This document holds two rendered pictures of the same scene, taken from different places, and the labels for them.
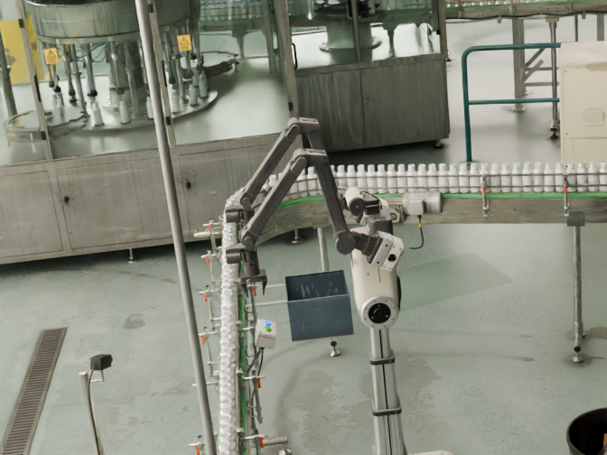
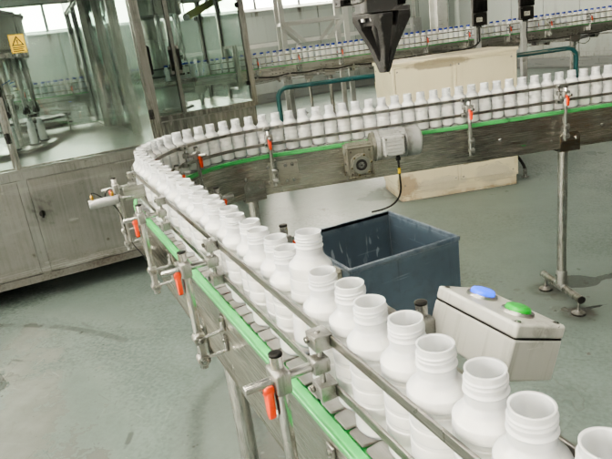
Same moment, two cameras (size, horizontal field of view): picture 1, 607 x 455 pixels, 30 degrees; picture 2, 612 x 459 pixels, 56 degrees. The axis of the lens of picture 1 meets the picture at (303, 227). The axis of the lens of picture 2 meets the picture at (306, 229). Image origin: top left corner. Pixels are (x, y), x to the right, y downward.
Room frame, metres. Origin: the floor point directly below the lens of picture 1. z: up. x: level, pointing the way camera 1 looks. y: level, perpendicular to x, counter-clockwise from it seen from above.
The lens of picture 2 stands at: (3.93, 0.66, 1.45)
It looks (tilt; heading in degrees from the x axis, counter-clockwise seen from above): 18 degrees down; 338
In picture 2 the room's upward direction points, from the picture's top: 8 degrees counter-clockwise
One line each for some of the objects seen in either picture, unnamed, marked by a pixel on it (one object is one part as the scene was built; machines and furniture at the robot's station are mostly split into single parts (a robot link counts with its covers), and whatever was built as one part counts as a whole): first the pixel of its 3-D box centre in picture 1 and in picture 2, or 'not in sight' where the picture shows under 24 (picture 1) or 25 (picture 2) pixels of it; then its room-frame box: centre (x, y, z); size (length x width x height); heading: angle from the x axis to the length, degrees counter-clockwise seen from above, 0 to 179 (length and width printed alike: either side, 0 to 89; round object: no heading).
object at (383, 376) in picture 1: (385, 394); not in sight; (4.39, -0.28, 0.74); 0.11 x 0.11 x 0.40; 1
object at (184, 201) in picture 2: not in sight; (192, 217); (5.26, 0.39, 1.08); 0.06 x 0.06 x 0.17
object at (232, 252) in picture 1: (239, 248); not in sight; (4.15, 0.26, 1.60); 0.12 x 0.09 x 0.12; 91
